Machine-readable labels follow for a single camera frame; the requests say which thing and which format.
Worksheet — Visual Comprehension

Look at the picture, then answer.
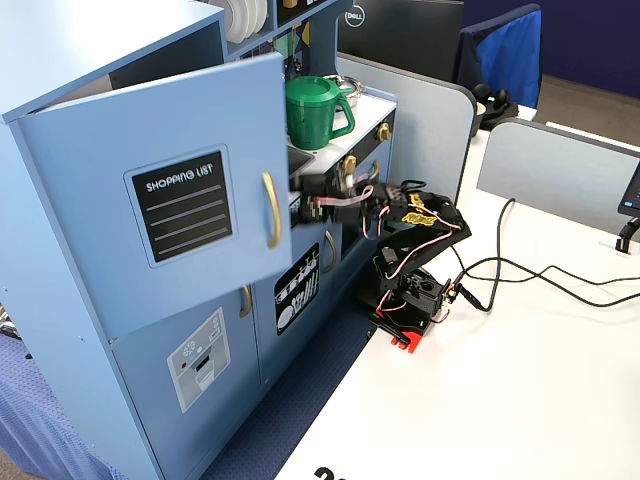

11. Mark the black monitor stand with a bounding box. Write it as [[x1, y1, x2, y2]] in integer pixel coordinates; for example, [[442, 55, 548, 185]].
[[614, 216, 640, 254]]

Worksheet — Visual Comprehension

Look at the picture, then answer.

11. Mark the blue door with shopping list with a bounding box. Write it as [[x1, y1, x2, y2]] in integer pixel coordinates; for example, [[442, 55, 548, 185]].
[[10, 51, 294, 346]]

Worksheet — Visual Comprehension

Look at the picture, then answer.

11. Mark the blue oven door with window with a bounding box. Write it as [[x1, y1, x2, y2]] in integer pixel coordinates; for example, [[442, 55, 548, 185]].
[[339, 147, 394, 282]]

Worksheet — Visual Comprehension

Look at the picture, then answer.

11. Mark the black Dell monitor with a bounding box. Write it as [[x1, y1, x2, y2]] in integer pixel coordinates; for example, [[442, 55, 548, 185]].
[[338, 0, 466, 84]]

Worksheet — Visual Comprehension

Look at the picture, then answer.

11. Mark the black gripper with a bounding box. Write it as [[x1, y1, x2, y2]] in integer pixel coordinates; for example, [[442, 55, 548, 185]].
[[290, 174, 366, 226]]

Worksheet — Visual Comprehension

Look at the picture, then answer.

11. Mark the grey toy sink basin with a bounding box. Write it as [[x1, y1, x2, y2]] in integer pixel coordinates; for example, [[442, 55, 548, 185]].
[[286, 145, 317, 179]]

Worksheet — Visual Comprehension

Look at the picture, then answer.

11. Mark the black power cable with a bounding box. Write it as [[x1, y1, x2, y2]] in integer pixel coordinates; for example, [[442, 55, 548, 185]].
[[456, 197, 518, 315]]

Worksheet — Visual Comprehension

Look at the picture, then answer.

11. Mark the gold dishwasher door handle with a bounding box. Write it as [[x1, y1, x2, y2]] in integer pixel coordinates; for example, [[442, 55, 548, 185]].
[[321, 229, 338, 274]]

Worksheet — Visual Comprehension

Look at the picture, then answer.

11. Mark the steel pot with lid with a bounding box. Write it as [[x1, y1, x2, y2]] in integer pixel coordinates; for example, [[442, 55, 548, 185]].
[[338, 74, 367, 108]]

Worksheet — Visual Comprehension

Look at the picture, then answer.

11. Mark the grey cubicle partition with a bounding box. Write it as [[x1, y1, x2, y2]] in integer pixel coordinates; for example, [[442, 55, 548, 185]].
[[335, 52, 477, 202]]

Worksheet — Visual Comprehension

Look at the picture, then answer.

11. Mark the blue dishwasher door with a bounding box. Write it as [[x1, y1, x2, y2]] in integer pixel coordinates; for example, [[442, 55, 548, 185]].
[[251, 219, 343, 389]]

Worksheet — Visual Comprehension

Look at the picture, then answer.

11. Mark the blue office chair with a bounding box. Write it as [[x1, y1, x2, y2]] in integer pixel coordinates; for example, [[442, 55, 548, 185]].
[[456, 3, 543, 111]]

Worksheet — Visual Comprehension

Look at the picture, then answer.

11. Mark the monitor with lit screen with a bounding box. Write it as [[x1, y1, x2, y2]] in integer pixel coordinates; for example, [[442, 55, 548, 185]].
[[616, 158, 640, 219]]

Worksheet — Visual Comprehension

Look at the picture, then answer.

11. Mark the red table clamp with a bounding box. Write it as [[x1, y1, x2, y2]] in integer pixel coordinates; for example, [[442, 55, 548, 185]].
[[368, 308, 432, 355]]

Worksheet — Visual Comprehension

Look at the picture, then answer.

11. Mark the green plastic pitcher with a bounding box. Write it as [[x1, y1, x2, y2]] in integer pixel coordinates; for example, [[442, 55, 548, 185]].
[[284, 74, 357, 151]]

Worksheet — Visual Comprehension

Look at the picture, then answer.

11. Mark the grey desk divider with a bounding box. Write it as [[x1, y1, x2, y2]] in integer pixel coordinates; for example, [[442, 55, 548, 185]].
[[475, 118, 640, 247]]

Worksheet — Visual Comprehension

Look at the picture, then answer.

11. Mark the long gold fridge door handle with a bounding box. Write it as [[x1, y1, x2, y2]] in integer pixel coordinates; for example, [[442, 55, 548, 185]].
[[261, 171, 283, 250]]

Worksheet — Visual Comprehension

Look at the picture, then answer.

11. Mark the blue door with ice dispenser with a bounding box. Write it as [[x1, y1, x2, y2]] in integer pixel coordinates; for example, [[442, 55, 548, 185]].
[[109, 282, 263, 479]]

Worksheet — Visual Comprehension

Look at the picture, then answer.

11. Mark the black headset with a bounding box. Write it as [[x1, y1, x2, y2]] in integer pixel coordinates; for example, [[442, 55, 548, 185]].
[[472, 83, 520, 129]]

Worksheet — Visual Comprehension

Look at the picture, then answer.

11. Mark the blue toy kitchen unit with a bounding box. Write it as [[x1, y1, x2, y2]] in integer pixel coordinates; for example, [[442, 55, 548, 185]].
[[0, 0, 399, 480]]

